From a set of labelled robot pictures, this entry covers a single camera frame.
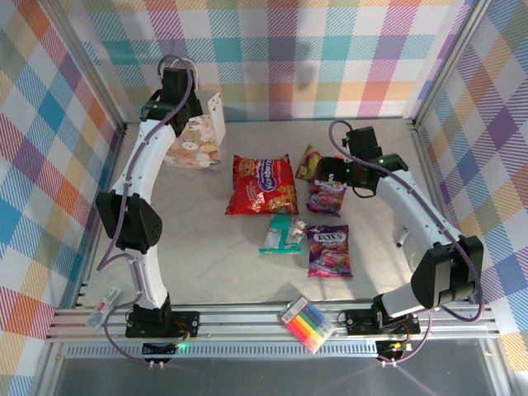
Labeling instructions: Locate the yellow orange candy bag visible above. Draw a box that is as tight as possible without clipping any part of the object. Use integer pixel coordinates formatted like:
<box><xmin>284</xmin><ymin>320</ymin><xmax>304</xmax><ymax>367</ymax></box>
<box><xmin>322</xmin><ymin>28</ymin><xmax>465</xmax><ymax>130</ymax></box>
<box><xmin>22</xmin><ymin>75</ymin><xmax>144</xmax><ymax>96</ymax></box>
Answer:
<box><xmin>295</xmin><ymin>144</ymin><xmax>344</xmax><ymax>182</ymax></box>

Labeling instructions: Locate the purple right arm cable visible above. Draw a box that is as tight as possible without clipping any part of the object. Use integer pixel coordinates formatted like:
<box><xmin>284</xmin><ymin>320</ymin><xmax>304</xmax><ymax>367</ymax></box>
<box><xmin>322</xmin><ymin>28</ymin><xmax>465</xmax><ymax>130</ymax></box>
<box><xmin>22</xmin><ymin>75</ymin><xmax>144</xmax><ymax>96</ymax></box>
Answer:
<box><xmin>328</xmin><ymin>120</ymin><xmax>486</xmax><ymax>366</ymax></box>

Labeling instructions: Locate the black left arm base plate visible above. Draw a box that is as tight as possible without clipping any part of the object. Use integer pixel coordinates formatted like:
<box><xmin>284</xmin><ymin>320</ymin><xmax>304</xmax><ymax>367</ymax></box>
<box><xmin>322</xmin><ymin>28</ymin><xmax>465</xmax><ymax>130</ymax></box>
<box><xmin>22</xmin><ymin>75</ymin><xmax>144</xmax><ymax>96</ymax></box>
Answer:
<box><xmin>125</xmin><ymin>309</ymin><xmax>201</xmax><ymax>340</ymax></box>

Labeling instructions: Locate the aluminium frame post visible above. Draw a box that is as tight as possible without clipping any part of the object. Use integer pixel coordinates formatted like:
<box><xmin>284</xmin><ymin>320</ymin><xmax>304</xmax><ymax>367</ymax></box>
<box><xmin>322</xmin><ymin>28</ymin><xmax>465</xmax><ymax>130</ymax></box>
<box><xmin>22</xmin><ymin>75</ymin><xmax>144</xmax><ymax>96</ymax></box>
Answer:
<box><xmin>39</xmin><ymin>0</ymin><xmax>127</xmax><ymax>131</ymax></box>
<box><xmin>409</xmin><ymin>0</ymin><xmax>495</xmax><ymax>129</ymax></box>

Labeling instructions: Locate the aluminium right frame post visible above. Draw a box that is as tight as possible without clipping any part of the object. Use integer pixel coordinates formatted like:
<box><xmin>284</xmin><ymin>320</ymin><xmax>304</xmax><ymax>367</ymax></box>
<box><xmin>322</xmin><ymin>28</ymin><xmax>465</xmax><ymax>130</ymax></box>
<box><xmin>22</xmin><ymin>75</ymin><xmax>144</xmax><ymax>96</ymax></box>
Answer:
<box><xmin>409</xmin><ymin>0</ymin><xmax>495</xmax><ymax>129</ymax></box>

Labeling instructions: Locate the red cookie snack bag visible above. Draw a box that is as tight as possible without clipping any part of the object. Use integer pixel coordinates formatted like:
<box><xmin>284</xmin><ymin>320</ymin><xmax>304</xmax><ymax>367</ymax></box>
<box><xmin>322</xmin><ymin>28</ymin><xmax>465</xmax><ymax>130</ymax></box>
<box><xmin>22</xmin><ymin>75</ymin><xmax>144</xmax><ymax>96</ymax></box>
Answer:
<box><xmin>224</xmin><ymin>153</ymin><xmax>299</xmax><ymax>216</ymax></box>

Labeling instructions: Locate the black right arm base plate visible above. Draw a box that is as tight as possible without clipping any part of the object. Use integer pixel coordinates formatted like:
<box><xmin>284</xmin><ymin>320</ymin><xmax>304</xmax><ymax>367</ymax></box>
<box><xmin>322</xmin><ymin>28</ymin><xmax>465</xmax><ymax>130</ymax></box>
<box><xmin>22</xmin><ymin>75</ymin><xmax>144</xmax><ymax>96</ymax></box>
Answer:
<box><xmin>344</xmin><ymin>307</ymin><xmax>422</xmax><ymax>336</ymax></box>

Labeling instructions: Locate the teal white snack bag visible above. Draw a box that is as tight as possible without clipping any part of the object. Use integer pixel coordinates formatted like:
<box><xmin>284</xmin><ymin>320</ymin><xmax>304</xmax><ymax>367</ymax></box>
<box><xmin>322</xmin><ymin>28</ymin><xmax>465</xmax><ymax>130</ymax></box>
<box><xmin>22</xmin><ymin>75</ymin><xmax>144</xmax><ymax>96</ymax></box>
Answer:
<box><xmin>258</xmin><ymin>213</ymin><xmax>309</xmax><ymax>255</ymax></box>

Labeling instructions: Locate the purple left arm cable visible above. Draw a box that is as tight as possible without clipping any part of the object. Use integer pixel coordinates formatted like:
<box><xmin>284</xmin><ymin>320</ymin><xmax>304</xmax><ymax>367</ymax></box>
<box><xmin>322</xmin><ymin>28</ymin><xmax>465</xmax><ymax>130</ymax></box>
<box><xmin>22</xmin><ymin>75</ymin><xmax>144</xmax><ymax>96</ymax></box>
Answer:
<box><xmin>97</xmin><ymin>56</ymin><xmax>195</xmax><ymax>366</ymax></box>

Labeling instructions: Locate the aluminium frame rail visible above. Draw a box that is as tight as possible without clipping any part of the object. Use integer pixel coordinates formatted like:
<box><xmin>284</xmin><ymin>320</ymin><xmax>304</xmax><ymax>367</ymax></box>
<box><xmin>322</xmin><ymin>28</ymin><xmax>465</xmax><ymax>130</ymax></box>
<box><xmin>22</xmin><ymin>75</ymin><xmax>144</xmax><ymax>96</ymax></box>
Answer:
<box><xmin>45</xmin><ymin>303</ymin><xmax>502</xmax><ymax>343</ymax></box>

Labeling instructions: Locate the purple Fox's candy bag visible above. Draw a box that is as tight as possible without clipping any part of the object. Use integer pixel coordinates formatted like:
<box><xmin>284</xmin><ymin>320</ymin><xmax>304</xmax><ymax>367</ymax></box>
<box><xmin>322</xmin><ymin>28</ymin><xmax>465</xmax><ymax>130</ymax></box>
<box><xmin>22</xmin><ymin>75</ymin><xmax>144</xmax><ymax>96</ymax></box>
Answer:
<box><xmin>305</xmin><ymin>224</ymin><xmax>354</xmax><ymax>278</ymax></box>
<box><xmin>304</xmin><ymin>177</ymin><xmax>347</xmax><ymax>218</ymax></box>

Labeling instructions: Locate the aluminium left frame post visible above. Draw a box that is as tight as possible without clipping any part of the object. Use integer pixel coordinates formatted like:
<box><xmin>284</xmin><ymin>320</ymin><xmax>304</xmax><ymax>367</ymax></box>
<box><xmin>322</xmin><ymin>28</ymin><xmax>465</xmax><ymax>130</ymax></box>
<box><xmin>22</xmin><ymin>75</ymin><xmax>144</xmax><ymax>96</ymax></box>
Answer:
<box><xmin>39</xmin><ymin>0</ymin><xmax>127</xmax><ymax>131</ymax></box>

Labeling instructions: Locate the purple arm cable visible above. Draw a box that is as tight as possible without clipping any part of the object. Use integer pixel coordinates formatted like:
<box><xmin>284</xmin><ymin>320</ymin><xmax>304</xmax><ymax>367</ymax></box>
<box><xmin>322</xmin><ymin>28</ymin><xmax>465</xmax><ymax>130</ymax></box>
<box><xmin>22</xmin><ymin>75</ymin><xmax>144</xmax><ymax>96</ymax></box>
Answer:
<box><xmin>328</xmin><ymin>120</ymin><xmax>486</xmax><ymax>366</ymax></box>
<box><xmin>97</xmin><ymin>56</ymin><xmax>195</xmax><ymax>366</ymax></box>

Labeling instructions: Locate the aluminium right side rail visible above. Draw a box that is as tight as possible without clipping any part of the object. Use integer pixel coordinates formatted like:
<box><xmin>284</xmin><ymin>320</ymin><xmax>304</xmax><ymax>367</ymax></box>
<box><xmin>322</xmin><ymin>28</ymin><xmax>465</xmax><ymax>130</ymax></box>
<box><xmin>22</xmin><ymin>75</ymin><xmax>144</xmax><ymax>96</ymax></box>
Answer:
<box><xmin>409</xmin><ymin>118</ymin><xmax>500</xmax><ymax>327</ymax></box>

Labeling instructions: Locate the white cartoon paper gift bag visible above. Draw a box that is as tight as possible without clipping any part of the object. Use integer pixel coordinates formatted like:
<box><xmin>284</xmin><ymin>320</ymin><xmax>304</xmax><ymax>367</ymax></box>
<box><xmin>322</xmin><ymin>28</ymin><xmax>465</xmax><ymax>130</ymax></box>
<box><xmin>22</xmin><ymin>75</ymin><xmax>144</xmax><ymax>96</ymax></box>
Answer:
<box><xmin>164</xmin><ymin>59</ymin><xmax>227</xmax><ymax>172</ymax></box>

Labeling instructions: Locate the perforated metal rail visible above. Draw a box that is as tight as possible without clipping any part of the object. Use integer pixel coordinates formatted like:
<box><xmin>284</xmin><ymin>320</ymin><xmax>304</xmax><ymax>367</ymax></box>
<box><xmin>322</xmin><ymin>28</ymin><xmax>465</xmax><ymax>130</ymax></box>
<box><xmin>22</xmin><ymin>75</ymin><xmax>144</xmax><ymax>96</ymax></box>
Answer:
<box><xmin>65</xmin><ymin>344</ymin><xmax>380</xmax><ymax>358</ymax></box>

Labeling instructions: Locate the aluminium left side rail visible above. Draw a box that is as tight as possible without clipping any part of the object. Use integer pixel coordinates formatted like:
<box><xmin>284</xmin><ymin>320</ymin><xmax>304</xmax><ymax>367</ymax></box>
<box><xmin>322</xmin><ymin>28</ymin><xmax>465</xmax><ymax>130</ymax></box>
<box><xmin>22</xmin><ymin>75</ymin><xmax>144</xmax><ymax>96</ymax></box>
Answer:
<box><xmin>53</xmin><ymin>121</ymin><xmax>129</xmax><ymax>331</ymax></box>

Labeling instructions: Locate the coloured marker pack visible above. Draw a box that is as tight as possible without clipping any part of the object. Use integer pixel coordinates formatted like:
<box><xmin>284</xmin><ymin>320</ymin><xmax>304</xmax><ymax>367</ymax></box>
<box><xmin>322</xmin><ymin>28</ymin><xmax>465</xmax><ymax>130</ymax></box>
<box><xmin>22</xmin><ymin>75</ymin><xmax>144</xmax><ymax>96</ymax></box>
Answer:
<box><xmin>276</xmin><ymin>295</ymin><xmax>336</xmax><ymax>355</ymax></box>

